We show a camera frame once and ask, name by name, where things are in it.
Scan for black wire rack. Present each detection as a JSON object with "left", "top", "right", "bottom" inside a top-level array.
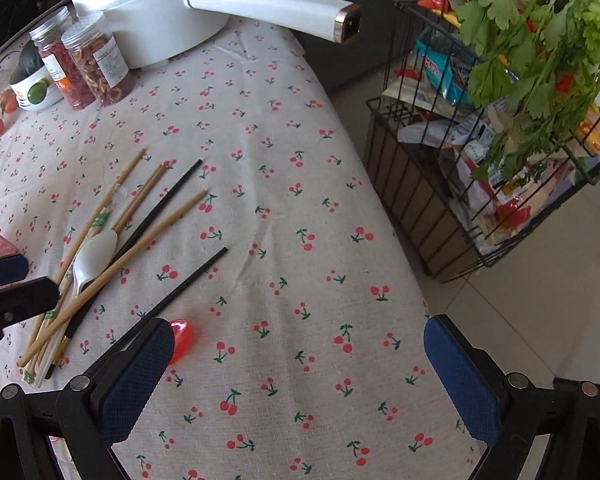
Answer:
[{"left": 365, "top": 0, "right": 600, "bottom": 282}]

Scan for jar of red goji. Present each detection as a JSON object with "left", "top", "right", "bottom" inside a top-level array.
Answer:
[{"left": 29, "top": 6, "right": 95, "bottom": 110}]

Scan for leafy green vegetables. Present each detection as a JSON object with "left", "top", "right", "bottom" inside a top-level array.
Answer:
[{"left": 456, "top": 0, "right": 600, "bottom": 179}]

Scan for jar of dried slices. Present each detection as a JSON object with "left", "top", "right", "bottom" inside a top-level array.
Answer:
[{"left": 61, "top": 12, "right": 133, "bottom": 106}]

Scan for red plastic spoon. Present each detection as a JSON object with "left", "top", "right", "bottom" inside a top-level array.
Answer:
[{"left": 170, "top": 318, "right": 195, "bottom": 365}]

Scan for wooden chopstick pair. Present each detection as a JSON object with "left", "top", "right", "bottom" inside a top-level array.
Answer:
[{"left": 26, "top": 147, "right": 169, "bottom": 356}]

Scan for white plastic spoon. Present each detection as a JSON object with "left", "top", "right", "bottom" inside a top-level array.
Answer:
[{"left": 33, "top": 228, "right": 119, "bottom": 388}]

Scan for black chopstick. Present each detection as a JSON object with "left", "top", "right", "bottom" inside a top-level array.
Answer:
[
  {"left": 82, "top": 246, "right": 230, "bottom": 378},
  {"left": 44, "top": 159, "right": 204, "bottom": 379}
]

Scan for cherry print tablecloth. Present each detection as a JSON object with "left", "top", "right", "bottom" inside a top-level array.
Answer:
[{"left": 0, "top": 18, "right": 478, "bottom": 479}]

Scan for dark green pumpkin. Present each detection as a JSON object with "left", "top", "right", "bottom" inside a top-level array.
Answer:
[{"left": 18, "top": 40, "right": 44, "bottom": 77}]

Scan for white bowl green handle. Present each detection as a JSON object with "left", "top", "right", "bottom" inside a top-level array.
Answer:
[{"left": 9, "top": 65, "right": 64, "bottom": 112}]

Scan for white electric pot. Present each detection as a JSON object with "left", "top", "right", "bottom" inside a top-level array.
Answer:
[{"left": 59, "top": 0, "right": 362, "bottom": 71}]

